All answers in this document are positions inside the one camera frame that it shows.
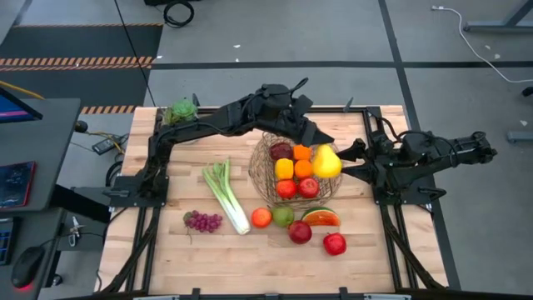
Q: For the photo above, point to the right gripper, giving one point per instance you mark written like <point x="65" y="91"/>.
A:
<point x="391" y="160"/>

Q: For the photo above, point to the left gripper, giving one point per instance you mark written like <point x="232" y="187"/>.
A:
<point x="279" y="108"/>

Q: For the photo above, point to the orange fruit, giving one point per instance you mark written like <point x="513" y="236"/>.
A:
<point x="303" y="169"/>
<point x="302" y="153"/>

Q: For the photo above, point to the yellow pear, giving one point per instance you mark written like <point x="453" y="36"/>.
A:
<point x="327" y="162"/>

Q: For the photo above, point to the dark plum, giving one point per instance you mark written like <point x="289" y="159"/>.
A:
<point x="281" y="151"/>

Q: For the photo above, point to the yellow bell pepper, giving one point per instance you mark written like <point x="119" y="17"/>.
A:
<point x="284" y="169"/>

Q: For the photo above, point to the bright red apple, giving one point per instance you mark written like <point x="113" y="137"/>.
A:
<point x="309" y="188"/>
<point x="335" y="244"/>

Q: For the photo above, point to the red tomato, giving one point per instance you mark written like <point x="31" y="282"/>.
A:
<point x="286" y="189"/>

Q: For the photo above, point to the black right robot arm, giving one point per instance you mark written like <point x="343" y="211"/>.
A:
<point x="466" y="150"/>

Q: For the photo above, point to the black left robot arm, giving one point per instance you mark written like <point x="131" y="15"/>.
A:
<point x="208" y="121"/>

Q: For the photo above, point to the watermelon slice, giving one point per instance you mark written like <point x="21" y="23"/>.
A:
<point x="320" y="217"/>

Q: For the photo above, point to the speckled green fruit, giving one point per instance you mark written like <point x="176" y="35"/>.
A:
<point x="283" y="216"/>

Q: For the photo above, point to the dark red apple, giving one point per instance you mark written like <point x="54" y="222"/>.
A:
<point x="300" y="232"/>

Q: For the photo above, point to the orange-red peach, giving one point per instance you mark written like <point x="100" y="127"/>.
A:
<point x="261" y="218"/>

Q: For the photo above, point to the succulent in patterned white pot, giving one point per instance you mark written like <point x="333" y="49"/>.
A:
<point x="181" y="111"/>

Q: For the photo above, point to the purple grape bunch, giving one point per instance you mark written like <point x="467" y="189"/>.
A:
<point x="204" y="222"/>

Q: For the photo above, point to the grey block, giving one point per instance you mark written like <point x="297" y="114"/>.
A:
<point x="520" y="136"/>

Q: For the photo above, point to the black caster wheel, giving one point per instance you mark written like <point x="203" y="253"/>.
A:
<point x="529" y="91"/>

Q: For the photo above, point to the grey table leg base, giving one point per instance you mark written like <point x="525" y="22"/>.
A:
<point x="499" y="27"/>

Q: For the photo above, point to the black power adapter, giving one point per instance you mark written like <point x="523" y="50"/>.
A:
<point x="108" y="144"/>

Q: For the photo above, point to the black round knob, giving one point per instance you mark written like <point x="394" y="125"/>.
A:
<point x="81" y="126"/>

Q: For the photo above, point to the black hazard-striped floor mat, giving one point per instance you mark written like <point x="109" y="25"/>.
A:
<point x="83" y="41"/>

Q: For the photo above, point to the silver carabiner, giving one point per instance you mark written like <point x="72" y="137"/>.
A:
<point x="75" y="231"/>

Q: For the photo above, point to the dark grey desk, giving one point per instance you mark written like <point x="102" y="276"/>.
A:
<point x="41" y="137"/>

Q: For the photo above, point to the computer monitor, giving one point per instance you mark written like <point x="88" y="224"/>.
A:
<point x="16" y="110"/>

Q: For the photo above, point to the red-edged tablet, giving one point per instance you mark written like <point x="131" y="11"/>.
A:
<point x="16" y="185"/>

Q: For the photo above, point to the black computer mouse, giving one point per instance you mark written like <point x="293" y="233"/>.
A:
<point x="27" y="266"/>

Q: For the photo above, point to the black keyboard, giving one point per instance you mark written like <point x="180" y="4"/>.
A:
<point x="5" y="241"/>

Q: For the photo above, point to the black aluminium table frame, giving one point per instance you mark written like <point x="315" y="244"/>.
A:
<point x="333" y="110"/>

